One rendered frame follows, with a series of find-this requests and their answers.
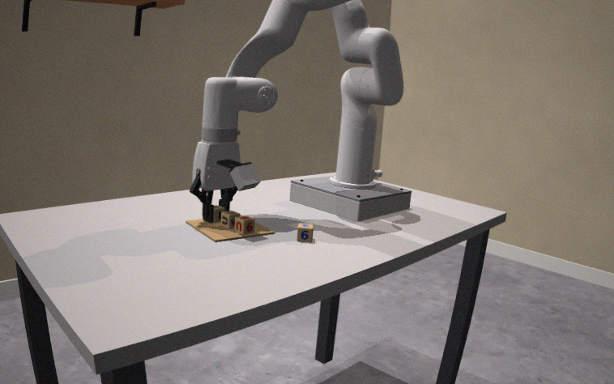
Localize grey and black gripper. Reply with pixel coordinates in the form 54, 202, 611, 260
190, 140, 241, 223

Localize tan flat square mat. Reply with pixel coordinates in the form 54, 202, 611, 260
186, 219, 275, 242

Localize wooden letter block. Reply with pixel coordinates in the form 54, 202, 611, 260
235, 215, 255, 235
221, 211, 241, 229
296, 223, 313, 242
213, 205, 225, 223

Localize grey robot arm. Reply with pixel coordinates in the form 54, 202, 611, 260
202, 0, 403, 190

